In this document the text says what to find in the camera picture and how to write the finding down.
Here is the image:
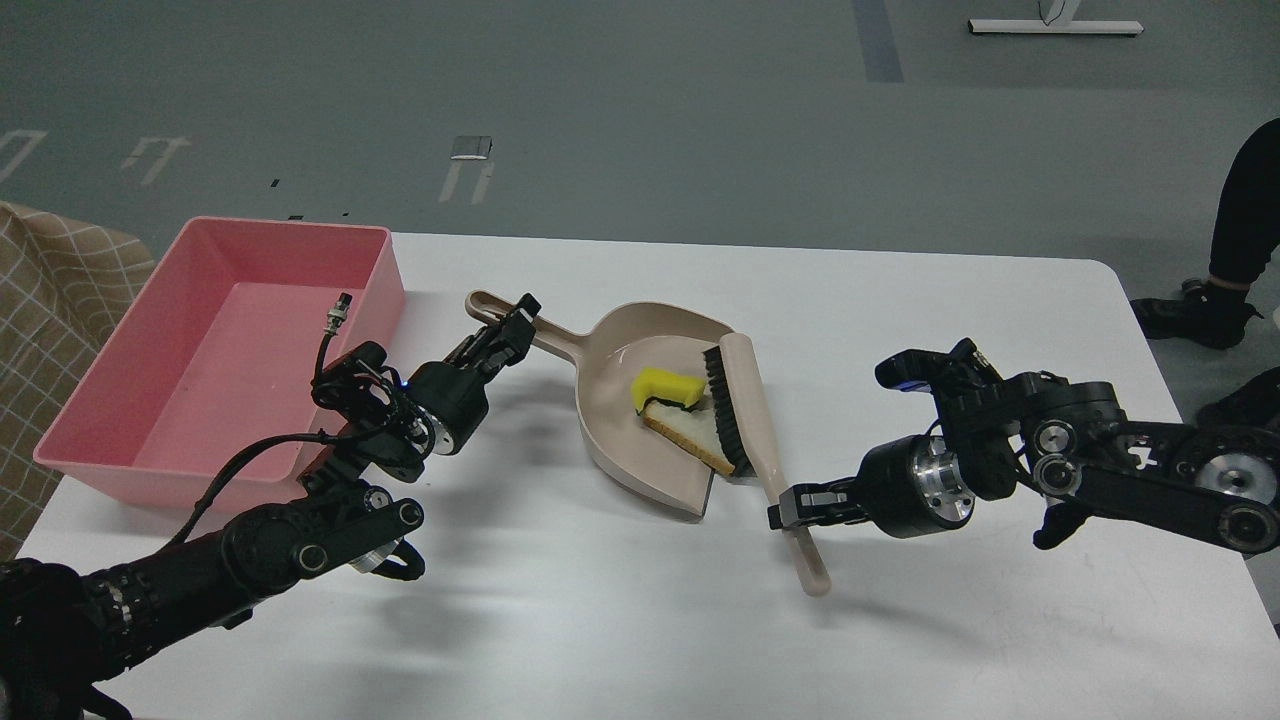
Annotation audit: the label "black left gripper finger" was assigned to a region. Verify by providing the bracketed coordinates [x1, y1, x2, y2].
[475, 293, 541, 373]
[443, 314, 513, 369]

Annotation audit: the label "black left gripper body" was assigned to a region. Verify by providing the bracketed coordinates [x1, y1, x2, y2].
[404, 361, 492, 456]

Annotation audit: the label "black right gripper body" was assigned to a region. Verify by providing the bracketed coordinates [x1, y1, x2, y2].
[858, 436, 977, 539]

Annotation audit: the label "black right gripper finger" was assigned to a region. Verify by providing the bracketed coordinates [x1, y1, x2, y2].
[768, 484, 867, 530]

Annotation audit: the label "beige plastic dustpan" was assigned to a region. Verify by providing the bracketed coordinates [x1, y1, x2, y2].
[466, 290, 736, 518]

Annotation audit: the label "beige brush black bristles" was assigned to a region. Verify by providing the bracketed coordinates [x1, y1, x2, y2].
[704, 332, 832, 597]

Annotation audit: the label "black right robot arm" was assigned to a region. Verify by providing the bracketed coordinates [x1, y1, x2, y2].
[768, 338, 1279, 555]

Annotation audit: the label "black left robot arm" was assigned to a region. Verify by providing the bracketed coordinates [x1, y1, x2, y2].
[3, 293, 541, 719]

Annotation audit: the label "pink plastic bin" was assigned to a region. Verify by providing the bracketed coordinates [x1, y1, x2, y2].
[33, 217, 404, 510]

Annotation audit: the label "toast bread slice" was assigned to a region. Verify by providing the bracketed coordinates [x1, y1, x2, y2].
[640, 395, 737, 477]

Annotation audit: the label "yellow green sponge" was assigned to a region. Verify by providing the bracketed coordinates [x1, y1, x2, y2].
[630, 366, 707, 415]

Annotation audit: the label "black shoe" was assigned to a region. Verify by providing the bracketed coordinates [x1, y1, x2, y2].
[1196, 366, 1279, 432]
[1130, 283, 1262, 350]

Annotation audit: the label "beige checkered cloth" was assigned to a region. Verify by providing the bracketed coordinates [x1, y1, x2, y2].
[1, 201, 155, 560]

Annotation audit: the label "person black leg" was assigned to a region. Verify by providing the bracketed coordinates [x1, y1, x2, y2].
[1210, 118, 1279, 286]

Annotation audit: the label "white table base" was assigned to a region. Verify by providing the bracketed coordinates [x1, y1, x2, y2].
[966, 1, 1146, 38]

